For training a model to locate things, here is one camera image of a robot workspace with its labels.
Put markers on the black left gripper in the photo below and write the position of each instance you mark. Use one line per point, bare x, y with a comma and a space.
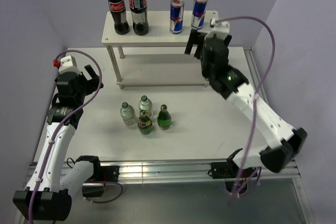
92, 85

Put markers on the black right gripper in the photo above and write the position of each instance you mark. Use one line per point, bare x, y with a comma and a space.
196, 38

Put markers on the Red Bull can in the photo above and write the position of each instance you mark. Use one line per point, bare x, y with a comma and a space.
198, 13
176, 16

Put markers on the green bottle gold cap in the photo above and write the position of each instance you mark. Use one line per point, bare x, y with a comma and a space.
164, 119

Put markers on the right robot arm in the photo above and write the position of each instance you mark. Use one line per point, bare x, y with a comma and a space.
284, 141

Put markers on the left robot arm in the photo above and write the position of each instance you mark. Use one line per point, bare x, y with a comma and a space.
47, 195

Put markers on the white two-tier shelf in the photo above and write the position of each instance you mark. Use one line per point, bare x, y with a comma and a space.
155, 59

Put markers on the clear Chang soda bottle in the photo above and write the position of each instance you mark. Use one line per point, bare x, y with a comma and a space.
128, 114

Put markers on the clear glass soda bottle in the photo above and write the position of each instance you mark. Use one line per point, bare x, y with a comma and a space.
146, 104

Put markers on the green bottle colourful label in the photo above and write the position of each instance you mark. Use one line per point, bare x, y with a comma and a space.
145, 125

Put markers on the dark cola bottle red label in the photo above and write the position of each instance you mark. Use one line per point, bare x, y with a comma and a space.
139, 15

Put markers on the Coca-Cola glass bottle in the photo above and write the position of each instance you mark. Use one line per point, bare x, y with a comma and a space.
118, 12

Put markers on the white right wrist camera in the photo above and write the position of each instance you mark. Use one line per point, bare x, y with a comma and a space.
219, 29

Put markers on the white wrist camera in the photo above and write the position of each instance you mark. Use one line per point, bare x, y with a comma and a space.
219, 29
66, 64

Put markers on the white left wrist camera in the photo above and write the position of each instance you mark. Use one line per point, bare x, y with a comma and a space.
66, 64

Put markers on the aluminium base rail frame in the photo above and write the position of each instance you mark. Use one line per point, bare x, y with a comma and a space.
110, 175

